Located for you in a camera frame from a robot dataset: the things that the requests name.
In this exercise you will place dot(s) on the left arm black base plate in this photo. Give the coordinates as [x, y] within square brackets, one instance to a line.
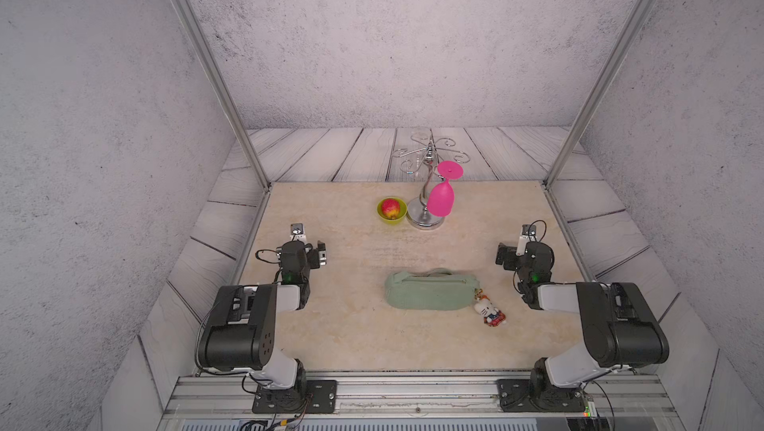
[308, 396]

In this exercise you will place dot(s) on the aluminium frame post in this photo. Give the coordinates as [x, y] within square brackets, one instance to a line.
[631, 28]
[193, 29]

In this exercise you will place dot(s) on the right aluminium frame post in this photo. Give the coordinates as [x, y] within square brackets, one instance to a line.
[631, 28]

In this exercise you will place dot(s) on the small green bowl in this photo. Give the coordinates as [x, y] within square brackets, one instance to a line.
[403, 215]

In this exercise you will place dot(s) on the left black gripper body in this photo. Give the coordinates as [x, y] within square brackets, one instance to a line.
[312, 260]

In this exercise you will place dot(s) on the pink plastic wine glass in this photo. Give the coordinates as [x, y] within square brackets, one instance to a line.
[441, 199]

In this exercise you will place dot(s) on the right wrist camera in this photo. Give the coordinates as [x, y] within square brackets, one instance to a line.
[528, 234]

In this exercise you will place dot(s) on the Hello Kitty plush keychain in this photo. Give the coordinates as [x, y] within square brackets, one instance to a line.
[492, 315]

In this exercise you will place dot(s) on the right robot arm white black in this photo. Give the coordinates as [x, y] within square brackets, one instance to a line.
[618, 327]

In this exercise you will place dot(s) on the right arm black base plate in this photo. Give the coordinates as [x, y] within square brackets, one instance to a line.
[523, 396]

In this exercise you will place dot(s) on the left aluminium frame post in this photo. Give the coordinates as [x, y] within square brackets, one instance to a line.
[193, 29]

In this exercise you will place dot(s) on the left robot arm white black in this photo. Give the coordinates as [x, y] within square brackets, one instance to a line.
[239, 334]

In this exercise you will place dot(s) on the silver metal glass rack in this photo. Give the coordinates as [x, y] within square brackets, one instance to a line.
[432, 150]

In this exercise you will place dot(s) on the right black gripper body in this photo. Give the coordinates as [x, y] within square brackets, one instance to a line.
[511, 262]

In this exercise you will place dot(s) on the aluminium front rail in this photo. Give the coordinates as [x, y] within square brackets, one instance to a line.
[619, 398]

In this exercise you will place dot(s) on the red yellow apple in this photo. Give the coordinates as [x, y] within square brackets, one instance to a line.
[390, 209]

